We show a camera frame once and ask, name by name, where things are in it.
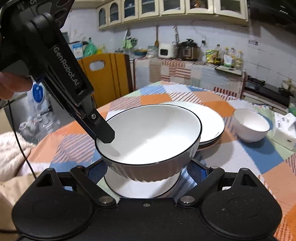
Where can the white plate with sun print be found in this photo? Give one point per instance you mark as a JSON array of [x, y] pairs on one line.
[[210, 125]]

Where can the yellow green snack packet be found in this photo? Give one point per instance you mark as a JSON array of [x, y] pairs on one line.
[[211, 57]]

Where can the blue white carton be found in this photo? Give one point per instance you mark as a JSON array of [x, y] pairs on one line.
[[76, 49]]

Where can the white fluffy towel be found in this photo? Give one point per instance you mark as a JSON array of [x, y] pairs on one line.
[[11, 155]]

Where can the pale green lidded pot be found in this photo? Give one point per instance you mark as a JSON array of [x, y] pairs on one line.
[[152, 51]]

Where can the beige cloth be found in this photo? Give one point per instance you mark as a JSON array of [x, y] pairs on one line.
[[11, 201]]

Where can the wall socket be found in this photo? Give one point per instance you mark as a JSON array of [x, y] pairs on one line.
[[203, 42]]

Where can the striped counter cloth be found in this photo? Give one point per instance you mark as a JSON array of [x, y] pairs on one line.
[[185, 71]]

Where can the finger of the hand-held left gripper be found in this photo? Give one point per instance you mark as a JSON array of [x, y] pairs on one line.
[[101, 127]]

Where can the blue bowl with food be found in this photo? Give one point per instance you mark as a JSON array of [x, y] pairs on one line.
[[140, 52]]

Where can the green hanging cloth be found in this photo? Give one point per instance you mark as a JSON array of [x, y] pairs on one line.
[[129, 43]]

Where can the cream wall cabinets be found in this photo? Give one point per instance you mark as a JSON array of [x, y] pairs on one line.
[[161, 8]]

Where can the black pressure cooker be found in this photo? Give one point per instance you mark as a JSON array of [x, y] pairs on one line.
[[188, 52]]

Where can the dark label sauce bottle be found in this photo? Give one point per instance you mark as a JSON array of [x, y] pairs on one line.
[[217, 49]]

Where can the white tissue pack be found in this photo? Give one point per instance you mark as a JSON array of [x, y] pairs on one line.
[[285, 132]]

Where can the black gas stove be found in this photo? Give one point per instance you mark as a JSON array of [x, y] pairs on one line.
[[266, 90]]

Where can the white label oil bottle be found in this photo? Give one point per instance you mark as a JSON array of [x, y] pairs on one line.
[[227, 59]]

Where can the wooden spatula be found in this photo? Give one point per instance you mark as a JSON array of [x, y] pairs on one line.
[[156, 40]]

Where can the black edged cutting board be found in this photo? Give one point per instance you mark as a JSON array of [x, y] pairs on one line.
[[227, 70]]

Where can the hanging metal ladle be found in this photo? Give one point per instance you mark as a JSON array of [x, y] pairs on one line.
[[175, 34]]

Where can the white ribbed bowl black rim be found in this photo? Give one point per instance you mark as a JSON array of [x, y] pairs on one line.
[[150, 139], [138, 187], [249, 122]]

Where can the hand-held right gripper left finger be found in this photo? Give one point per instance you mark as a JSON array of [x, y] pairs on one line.
[[98, 173]]

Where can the white rice cooker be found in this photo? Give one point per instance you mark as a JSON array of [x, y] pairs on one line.
[[166, 51]]

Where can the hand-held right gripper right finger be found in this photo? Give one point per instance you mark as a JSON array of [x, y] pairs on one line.
[[198, 172]]

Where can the cream cooking pot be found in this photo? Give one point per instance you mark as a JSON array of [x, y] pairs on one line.
[[286, 84]]

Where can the white pink bunny plate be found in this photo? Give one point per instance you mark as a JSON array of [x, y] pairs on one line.
[[209, 144]]

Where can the green plastic bag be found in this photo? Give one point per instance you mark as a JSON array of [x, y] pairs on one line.
[[90, 49]]

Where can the person's left hand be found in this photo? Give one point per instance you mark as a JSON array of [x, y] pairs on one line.
[[13, 84]]

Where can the white bag with blue label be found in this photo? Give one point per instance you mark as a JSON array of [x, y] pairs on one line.
[[38, 92]]

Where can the yellow cooking oil bottle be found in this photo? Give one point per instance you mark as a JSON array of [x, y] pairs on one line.
[[239, 60]]

